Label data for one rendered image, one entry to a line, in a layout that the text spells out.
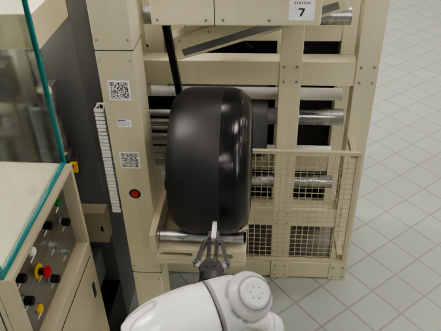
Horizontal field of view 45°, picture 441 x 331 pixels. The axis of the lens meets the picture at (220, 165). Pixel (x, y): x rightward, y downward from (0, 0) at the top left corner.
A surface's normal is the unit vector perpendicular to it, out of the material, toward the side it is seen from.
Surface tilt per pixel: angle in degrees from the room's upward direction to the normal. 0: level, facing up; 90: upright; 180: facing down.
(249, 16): 90
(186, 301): 5
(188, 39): 90
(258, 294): 36
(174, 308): 13
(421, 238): 0
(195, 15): 90
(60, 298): 0
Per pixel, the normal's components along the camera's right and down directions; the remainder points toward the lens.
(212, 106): -0.04, -0.65
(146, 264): -0.07, 0.59
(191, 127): -0.06, -0.38
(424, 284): -0.03, -0.81
